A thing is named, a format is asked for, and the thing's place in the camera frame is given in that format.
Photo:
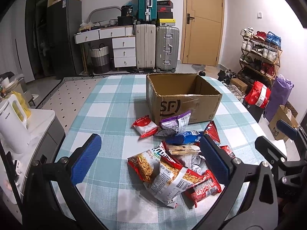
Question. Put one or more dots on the red shopping bag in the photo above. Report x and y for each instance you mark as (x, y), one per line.
(258, 95)

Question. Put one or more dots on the red orange chip bag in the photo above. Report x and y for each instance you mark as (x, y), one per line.
(212, 132)

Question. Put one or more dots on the woven laundry basket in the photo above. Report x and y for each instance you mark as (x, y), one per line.
(100, 59)

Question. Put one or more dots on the brown paper bag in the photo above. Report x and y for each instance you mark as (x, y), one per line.
(283, 116)

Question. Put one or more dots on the noodle snack bag front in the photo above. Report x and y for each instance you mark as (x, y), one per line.
(172, 180)

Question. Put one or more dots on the stacked shoe boxes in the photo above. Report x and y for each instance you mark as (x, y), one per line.
(164, 9)

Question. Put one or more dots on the silver purple snack bag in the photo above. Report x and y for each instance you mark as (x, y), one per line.
(194, 162)

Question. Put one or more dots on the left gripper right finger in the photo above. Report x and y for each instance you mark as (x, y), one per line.
(249, 199)

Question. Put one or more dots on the red noodle packet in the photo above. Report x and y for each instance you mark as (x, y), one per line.
(206, 188)
(227, 149)

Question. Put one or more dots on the wooden door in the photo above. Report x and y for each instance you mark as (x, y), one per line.
(202, 31)

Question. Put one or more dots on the purple gift bag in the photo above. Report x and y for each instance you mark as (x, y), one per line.
(280, 93)

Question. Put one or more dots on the white drawer desk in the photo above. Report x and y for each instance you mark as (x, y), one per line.
(122, 44)

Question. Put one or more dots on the silver suitcase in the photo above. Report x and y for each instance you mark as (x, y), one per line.
(167, 44)

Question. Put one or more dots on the noodle snack bag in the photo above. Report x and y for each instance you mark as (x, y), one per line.
(146, 164)
(172, 180)

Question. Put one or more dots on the teal plaid tablecloth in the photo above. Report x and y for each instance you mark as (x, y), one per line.
(111, 187)

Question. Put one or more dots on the SF cardboard box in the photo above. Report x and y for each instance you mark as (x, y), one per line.
(172, 94)

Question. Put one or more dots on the beige suitcase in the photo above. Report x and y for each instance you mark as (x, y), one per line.
(145, 46)

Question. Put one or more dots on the white side cabinet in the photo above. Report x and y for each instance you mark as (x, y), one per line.
(47, 135)

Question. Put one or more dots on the black refrigerator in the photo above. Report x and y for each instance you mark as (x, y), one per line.
(64, 19)

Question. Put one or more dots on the teal suitcase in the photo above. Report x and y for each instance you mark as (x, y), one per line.
(147, 10)

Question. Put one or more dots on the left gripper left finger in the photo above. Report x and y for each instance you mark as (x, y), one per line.
(40, 205)

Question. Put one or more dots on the black bag on desk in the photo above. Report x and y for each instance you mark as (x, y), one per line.
(126, 17)

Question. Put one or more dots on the yellow bag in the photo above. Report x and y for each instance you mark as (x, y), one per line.
(23, 103)

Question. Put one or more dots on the blue snack packet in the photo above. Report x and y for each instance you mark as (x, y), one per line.
(186, 137)

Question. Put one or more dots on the yellow black box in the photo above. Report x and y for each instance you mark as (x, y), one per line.
(167, 22)

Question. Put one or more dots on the white electric kettle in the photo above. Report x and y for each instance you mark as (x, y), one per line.
(13, 124)

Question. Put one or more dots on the red noodle packet front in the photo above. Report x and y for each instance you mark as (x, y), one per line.
(206, 188)

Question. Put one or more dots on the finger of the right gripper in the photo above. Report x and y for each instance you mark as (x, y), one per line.
(297, 134)
(289, 176)

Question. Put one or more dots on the red white balloon gum bag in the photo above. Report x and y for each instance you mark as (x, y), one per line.
(145, 127)

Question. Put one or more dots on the wooden shoe rack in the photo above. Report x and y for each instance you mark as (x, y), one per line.
(260, 57)

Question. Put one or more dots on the purple white snack bag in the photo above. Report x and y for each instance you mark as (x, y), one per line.
(174, 125)

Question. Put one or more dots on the cream nougat cracker pack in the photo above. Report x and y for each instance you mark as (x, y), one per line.
(182, 150)

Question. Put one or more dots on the dotted floor rug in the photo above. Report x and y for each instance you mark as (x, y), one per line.
(68, 97)

